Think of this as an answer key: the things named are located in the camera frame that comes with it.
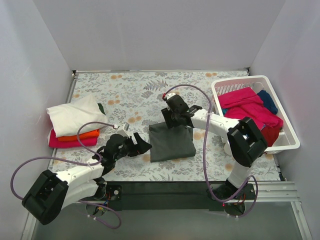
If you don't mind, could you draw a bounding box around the grey t shirt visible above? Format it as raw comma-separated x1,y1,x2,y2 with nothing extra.
149,122,196,163

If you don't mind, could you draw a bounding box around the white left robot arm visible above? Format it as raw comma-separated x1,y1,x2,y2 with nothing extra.
22,132,152,225

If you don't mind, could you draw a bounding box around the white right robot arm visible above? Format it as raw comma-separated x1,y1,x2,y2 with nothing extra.
161,93,268,203

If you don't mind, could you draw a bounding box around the folded orange t shirt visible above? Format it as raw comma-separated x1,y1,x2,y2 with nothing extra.
57,129,100,142

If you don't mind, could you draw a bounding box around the folded dark green t shirt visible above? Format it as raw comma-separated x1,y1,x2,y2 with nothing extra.
97,103,106,115

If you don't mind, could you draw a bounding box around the teal t shirt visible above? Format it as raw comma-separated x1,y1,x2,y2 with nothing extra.
222,108,228,116

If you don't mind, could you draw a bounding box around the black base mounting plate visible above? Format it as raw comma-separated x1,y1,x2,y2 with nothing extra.
77,180,256,212

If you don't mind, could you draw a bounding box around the folded white t shirt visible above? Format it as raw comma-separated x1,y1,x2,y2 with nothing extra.
46,94,108,138

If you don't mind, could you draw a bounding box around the folded magenta t shirt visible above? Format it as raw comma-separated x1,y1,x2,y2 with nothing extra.
48,129,98,149

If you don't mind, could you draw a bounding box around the pink t shirt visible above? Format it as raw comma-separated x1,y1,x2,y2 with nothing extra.
218,87,284,130

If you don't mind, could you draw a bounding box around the navy blue t shirt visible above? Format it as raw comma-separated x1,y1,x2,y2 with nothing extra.
257,90,278,115

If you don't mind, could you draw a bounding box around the dark red t shirt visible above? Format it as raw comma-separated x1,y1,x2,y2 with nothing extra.
260,126,281,147

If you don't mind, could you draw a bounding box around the white plastic laundry basket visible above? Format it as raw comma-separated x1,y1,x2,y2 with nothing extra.
211,75,300,154

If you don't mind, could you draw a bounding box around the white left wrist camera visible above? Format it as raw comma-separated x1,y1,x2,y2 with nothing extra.
116,122,131,138

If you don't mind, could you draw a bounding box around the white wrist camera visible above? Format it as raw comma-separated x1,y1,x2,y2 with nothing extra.
116,122,131,138
162,92,176,110

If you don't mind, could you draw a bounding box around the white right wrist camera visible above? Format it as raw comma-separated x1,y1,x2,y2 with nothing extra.
162,92,176,110

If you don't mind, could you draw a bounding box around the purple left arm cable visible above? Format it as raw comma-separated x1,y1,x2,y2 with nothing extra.
10,121,122,230

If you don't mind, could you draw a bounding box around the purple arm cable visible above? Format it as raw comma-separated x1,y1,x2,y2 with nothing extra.
10,121,122,230
162,84,258,219

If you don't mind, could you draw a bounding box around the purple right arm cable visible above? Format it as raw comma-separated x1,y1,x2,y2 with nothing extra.
162,84,258,219

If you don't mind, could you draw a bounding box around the aluminium frame rail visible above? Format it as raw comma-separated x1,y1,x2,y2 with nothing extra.
21,70,79,240

